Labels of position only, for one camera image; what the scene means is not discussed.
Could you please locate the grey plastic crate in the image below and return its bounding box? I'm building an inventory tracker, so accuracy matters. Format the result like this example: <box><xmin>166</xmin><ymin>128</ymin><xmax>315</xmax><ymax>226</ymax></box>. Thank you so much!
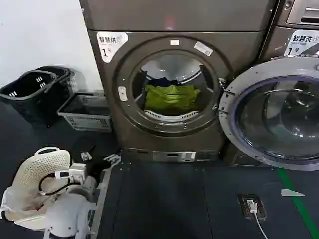
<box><xmin>56</xmin><ymin>92</ymin><xmax>113</xmax><ymax>132</ymax></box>

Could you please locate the grey washing machine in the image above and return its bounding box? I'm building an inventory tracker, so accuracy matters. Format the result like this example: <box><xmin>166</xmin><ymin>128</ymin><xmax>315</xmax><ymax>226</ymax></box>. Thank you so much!
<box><xmin>256</xmin><ymin>0</ymin><xmax>319</xmax><ymax>167</ymax></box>

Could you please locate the white dryer label sticker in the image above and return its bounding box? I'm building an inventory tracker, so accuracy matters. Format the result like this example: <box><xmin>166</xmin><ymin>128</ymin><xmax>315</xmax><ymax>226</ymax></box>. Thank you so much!
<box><xmin>96</xmin><ymin>31</ymin><xmax>129</xmax><ymax>63</ymax></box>

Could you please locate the white power cable with plug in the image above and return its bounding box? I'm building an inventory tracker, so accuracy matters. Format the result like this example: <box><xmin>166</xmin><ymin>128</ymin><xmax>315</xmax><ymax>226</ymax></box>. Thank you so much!
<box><xmin>246</xmin><ymin>199</ymin><xmax>270</xmax><ymax>239</ymax></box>

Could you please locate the white perforated laundry basket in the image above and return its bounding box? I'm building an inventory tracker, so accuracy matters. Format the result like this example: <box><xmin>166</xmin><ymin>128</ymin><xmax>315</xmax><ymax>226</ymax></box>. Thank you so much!
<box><xmin>0</xmin><ymin>146</ymin><xmax>73</xmax><ymax>225</ymax></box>

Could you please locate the white cloth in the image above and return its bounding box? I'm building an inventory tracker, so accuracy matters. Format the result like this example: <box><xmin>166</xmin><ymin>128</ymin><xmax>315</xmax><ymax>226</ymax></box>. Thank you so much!
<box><xmin>0</xmin><ymin>186</ymin><xmax>52</xmax><ymax>222</ymax></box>

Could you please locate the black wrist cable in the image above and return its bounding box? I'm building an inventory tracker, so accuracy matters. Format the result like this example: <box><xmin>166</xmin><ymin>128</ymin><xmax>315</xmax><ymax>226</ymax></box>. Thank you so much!
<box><xmin>38</xmin><ymin>171</ymin><xmax>73</xmax><ymax>197</ymax></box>

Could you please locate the round glass dryer door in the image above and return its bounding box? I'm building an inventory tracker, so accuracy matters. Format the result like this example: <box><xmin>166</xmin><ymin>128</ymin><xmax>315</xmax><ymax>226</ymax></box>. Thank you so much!
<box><xmin>217</xmin><ymin>56</ymin><xmax>319</xmax><ymax>171</ymax></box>

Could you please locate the green cloth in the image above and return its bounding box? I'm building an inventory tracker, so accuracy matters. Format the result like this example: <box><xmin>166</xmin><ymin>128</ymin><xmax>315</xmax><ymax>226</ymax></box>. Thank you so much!
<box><xmin>144</xmin><ymin>84</ymin><xmax>201</xmax><ymax>113</ymax></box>

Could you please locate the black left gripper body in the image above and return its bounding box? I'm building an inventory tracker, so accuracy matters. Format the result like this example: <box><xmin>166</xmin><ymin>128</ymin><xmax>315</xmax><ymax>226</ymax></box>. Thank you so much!
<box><xmin>85</xmin><ymin>158</ymin><xmax>112</xmax><ymax>178</ymax></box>

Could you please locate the black plastic basket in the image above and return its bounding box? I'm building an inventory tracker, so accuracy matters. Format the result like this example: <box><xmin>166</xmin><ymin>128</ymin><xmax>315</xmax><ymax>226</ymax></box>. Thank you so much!
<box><xmin>0</xmin><ymin>70</ymin><xmax>58</xmax><ymax>128</ymax></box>
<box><xmin>34</xmin><ymin>65</ymin><xmax>75</xmax><ymax>105</ymax></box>

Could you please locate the grey metal frame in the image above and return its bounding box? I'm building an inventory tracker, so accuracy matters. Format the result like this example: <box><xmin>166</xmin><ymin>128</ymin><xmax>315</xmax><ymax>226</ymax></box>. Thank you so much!
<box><xmin>87</xmin><ymin>165</ymin><xmax>113</xmax><ymax>232</ymax></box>

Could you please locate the dark blue cloth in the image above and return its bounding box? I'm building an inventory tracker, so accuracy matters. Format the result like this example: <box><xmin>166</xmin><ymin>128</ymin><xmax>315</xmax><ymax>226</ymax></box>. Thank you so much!
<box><xmin>147</xmin><ymin>77</ymin><xmax>186</xmax><ymax>87</ymax></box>

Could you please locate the white washer label sticker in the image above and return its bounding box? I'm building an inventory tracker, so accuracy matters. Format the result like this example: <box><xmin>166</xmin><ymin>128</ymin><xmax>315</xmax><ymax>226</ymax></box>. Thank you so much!
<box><xmin>284</xmin><ymin>29</ymin><xmax>319</xmax><ymax>57</ymax></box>

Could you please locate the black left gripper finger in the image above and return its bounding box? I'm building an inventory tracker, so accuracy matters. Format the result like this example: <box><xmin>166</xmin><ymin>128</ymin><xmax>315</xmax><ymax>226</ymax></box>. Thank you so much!
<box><xmin>80</xmin><ymin>145</ymin><xmax>96</xmax><ymax>161</ymax></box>
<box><xmin>103</xmin><ymin>153</ymin><xmax>122</xmax><ymax>167</ymax></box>

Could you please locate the grey front-loading dryer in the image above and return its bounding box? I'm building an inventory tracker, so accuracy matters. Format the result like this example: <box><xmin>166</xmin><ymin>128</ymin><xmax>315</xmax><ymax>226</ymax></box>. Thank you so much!
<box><xmin>79</xmin><ymin>0</ymin><xmax>280</xmax><ymax>163</ymax></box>

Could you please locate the floor power socket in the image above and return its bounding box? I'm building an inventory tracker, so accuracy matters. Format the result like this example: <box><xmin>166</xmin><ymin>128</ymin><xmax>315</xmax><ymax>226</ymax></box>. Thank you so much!
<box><xmin>236</xmin><ymin>193</ymin><xmax>267</xmax><ymax>220</ymax></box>

